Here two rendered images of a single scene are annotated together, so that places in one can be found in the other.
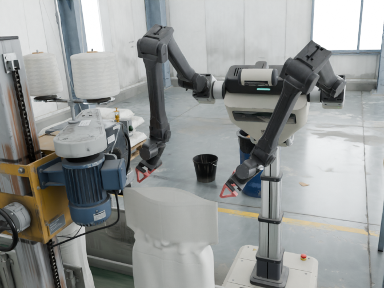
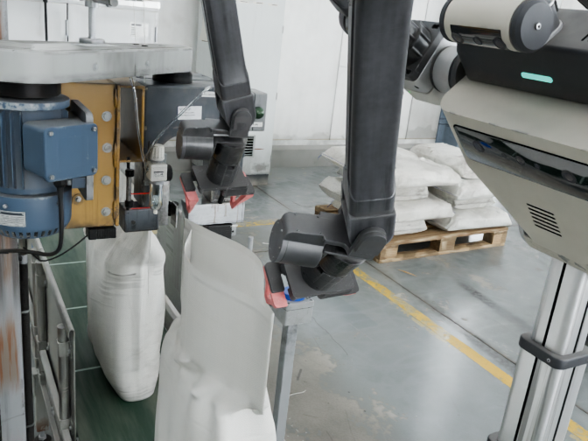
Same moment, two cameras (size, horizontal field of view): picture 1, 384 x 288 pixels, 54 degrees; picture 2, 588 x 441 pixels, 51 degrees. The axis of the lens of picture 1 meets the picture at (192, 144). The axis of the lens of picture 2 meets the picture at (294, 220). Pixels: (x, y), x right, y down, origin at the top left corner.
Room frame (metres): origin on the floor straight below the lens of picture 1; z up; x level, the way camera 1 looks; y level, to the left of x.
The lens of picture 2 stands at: (0.68, -0.64, 1.53)
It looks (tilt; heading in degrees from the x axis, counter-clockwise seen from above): 19 degrees down; 36
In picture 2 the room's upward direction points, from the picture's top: 6 degrees clockwise
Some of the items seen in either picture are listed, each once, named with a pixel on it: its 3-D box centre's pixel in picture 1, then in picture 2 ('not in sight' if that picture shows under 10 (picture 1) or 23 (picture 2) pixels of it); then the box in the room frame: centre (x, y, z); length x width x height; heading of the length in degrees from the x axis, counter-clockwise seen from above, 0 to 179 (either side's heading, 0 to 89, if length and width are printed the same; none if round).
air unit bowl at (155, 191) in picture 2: not in sight; (156, 195); (1.55, 0.37, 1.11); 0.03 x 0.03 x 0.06
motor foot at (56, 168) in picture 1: (60, 174); not in sight; (1.27, 0.49, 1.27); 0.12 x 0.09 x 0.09; 156
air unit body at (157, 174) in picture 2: not in sight; (157, 178); (1.55, 0.37, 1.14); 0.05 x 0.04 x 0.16; 156
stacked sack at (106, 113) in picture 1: (107, 115); (452, 159); (5.09, 1.15, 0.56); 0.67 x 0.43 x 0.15; 66
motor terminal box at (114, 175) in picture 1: (114, 177); (61, 155); (1.27, 0.29, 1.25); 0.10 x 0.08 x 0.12; 1
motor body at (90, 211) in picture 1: (87, 189); (27, 164); (1.27, 0.39, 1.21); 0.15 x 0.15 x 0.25
